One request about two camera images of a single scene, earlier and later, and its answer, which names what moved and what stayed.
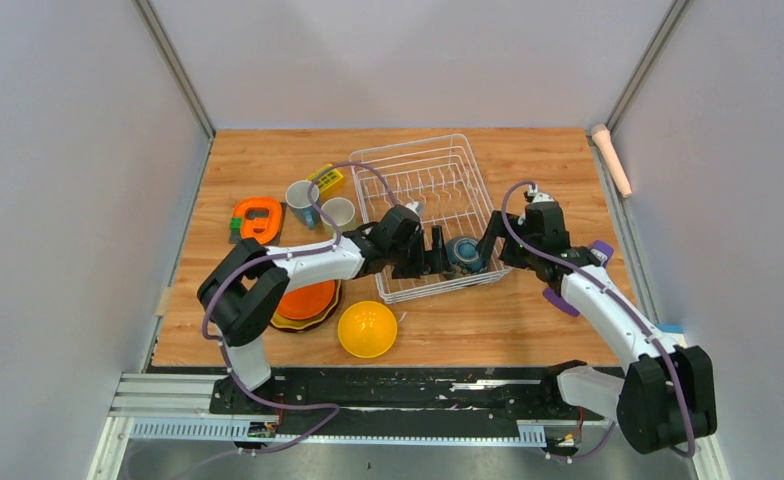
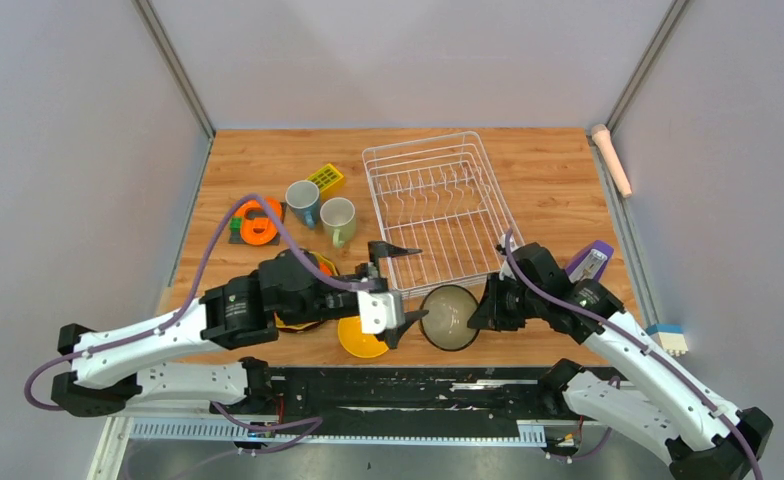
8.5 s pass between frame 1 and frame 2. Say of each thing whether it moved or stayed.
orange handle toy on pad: stayed
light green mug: stayed
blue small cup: moved
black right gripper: moved
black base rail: stayed
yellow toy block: stayed
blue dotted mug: stayed
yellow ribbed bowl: stayed
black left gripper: moved
